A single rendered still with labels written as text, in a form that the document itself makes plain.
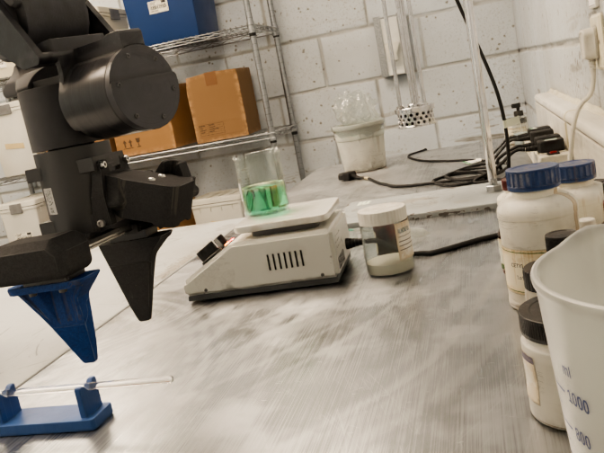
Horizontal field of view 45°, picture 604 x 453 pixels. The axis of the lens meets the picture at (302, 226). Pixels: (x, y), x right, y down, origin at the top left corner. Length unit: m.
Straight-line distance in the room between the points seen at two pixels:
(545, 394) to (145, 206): 0.30
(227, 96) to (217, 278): 2.21
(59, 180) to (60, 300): 0.09
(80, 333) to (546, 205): 0.40
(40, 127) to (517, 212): 0.40
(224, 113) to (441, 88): 0.95
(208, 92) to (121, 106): 2.61
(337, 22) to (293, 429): 2.87
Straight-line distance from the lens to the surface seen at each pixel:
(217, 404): 0.61
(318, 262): 0.87
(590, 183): 0.77
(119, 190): 0.55
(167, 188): 0.53
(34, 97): 0.56
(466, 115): 3.29
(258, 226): 0.88
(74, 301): 0.53
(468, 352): 0.63
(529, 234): 0.67
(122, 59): 0.50
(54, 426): 0.65
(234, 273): 0.90
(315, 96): 3.34
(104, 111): 0.50
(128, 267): 0.64
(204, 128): 3.11
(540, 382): 0.49
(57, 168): 0.56
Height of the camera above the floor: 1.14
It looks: 11 degrees down
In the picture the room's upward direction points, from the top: 11 degrees counter-clockwise
